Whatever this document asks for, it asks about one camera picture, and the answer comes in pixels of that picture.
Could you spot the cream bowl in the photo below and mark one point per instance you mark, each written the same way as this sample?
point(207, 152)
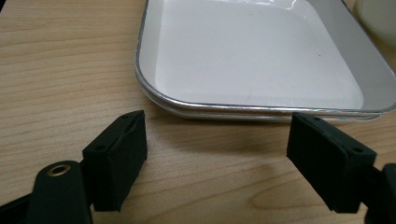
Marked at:
point(379, 15)

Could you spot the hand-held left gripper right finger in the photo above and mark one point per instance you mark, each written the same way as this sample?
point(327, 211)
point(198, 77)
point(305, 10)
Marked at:
point(330, 161)

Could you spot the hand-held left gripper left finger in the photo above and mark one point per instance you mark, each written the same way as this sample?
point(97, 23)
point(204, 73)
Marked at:
point(118, 161)

